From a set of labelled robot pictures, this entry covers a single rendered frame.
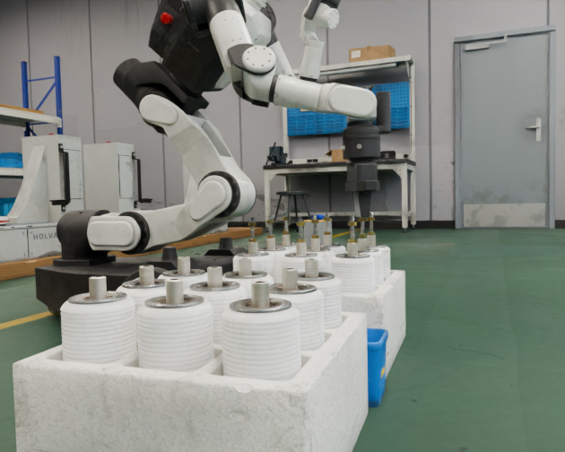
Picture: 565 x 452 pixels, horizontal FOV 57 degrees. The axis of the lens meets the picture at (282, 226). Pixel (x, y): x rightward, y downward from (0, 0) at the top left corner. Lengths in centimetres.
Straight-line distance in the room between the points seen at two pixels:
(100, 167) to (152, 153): 377
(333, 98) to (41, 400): 85
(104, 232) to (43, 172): 175
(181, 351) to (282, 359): 13
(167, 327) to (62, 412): 17
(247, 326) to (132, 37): 765
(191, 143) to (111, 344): 102
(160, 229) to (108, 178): 220
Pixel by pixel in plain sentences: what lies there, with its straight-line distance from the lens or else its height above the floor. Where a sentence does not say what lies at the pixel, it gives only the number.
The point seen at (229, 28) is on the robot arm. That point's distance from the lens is 137.
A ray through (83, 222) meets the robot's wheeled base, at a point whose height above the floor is 31.
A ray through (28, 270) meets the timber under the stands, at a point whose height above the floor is 3.
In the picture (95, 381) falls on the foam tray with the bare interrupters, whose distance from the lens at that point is 69.
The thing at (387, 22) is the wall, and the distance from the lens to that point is 664.
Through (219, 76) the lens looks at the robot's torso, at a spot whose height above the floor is 75.
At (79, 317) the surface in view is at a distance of 72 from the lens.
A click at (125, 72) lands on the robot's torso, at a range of 183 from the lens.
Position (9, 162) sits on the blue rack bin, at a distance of 667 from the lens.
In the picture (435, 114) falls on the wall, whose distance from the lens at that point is 633.
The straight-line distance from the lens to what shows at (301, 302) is 71.
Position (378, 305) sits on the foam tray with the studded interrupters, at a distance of 109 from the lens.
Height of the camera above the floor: 38
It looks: 3 degrees down
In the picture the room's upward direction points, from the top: 1 degrees counter-clockwise
